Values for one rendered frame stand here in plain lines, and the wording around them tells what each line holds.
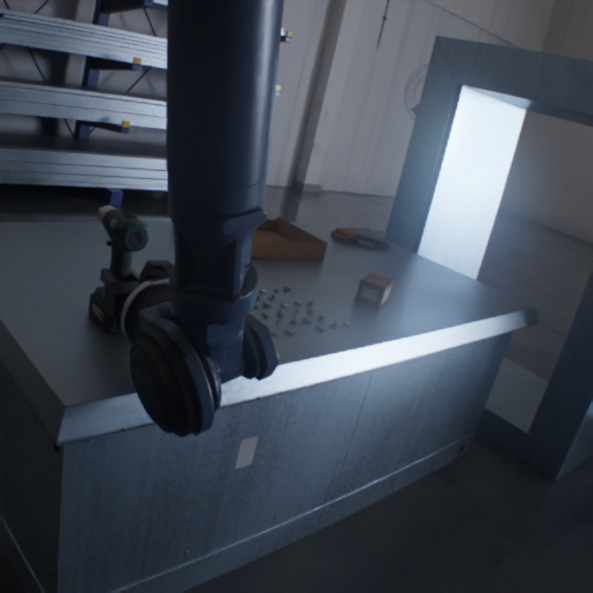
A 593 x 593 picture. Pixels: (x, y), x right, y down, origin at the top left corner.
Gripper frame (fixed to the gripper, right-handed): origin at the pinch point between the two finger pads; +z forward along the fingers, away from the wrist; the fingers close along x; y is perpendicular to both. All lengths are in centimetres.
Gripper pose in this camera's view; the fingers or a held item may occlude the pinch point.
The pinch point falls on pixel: (119, 277)
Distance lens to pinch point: 123.3
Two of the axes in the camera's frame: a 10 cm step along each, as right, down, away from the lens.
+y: -2.2, 9.3, 3.0
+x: 7.8, -0.3, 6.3
